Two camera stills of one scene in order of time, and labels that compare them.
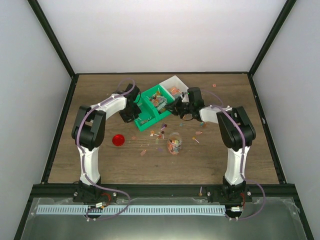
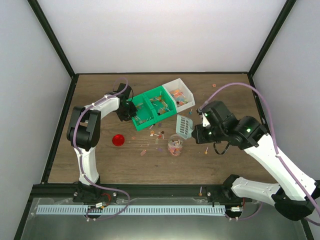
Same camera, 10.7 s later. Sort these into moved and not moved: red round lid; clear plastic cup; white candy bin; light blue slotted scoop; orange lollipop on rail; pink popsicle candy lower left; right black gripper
Moved: light blue slotted scoop; white candy bin; right black gripper
Not moved: pink popsicle candy lower left; clear plastic cup; red round lid; orange lollipop on rail
